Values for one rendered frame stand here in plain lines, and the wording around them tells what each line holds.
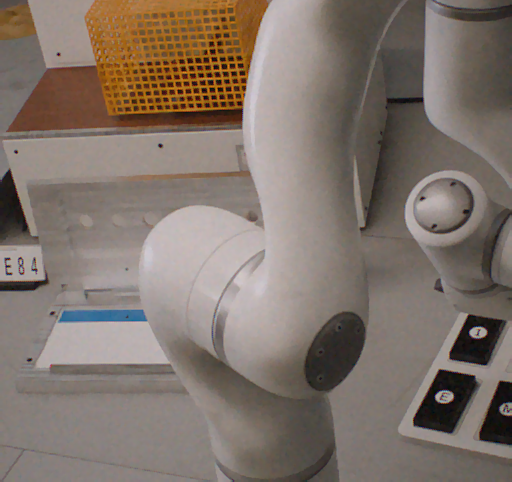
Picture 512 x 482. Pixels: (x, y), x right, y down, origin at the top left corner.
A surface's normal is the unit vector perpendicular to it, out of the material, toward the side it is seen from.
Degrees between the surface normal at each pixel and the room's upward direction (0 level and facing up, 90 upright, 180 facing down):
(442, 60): 85
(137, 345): 0
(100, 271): 83
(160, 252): 44
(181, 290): 63
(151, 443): 0
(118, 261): 83
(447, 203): 33
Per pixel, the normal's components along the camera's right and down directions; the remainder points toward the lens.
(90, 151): -0.18, 0.57
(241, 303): -0.64, -0.23
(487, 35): 0.14, 0.54
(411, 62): -0.15, -0.82
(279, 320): -0.33, 0.11
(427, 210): -0.39, -0.37
